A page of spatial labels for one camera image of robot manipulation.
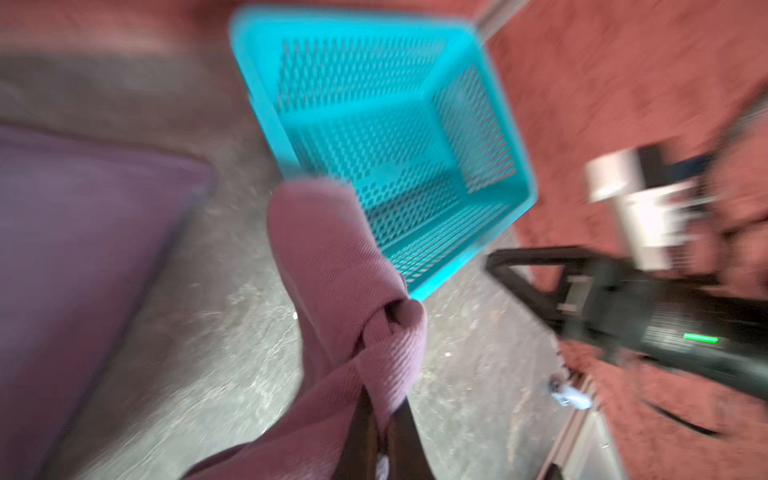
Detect aluminium corner post right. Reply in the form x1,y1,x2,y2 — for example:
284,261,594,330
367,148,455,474
473,0,529,42

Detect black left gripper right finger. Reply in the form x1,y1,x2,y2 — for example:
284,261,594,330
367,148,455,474
387,399,435,480

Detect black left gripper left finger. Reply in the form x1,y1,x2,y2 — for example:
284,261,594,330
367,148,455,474
331,389,379,480

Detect teal plastic mesh basket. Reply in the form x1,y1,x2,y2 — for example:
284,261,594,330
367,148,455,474
229,5,538,300

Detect small light blue object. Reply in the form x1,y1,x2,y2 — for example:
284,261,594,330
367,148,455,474
548,376,593,410

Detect purple trousers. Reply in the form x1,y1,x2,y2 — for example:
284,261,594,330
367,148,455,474
0,125,428,480

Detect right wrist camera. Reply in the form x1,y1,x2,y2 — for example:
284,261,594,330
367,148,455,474
585,142,713,272

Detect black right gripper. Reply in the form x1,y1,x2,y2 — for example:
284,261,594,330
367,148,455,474
485,246,767,399

